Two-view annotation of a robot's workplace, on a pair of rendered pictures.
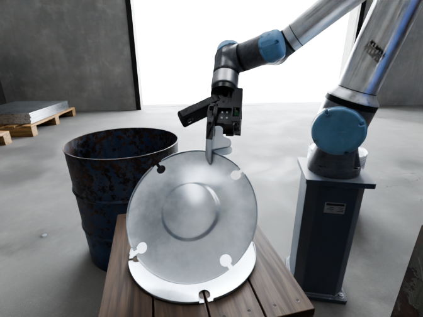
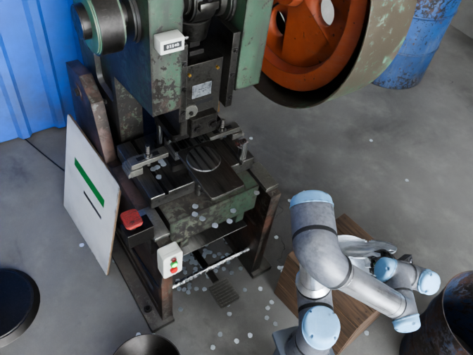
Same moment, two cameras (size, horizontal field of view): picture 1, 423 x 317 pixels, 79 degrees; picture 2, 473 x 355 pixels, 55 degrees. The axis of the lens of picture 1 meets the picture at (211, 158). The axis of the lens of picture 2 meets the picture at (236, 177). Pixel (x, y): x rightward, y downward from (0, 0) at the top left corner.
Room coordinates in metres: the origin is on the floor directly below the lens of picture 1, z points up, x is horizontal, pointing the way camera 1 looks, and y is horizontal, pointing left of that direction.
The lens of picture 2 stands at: (1.07, -1.00, 1.98)
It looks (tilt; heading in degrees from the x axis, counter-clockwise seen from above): 48 degrees down; 146
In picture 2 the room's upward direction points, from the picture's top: 9 degrees clockwise
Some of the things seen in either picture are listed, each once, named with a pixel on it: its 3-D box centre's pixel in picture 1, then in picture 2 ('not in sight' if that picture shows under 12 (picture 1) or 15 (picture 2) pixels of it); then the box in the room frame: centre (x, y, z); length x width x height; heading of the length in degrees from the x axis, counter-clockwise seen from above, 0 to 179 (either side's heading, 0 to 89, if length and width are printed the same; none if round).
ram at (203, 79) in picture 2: not in sight; (194, 89); (-0.02, -0.49, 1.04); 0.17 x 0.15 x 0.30; 6
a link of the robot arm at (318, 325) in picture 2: not in sight; (317, 329); (0.73, -0.37, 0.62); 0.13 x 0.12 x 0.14; 152
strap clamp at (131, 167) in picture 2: not in sight; (146, 156); (-0.05, -0.66, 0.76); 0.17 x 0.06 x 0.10; 96
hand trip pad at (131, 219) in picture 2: not in sight; (131, 224); (0.20, -0.80, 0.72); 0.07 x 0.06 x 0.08; 6
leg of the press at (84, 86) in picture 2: not in sight; (112, 192); (-0.17, -0.78, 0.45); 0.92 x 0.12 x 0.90; 6
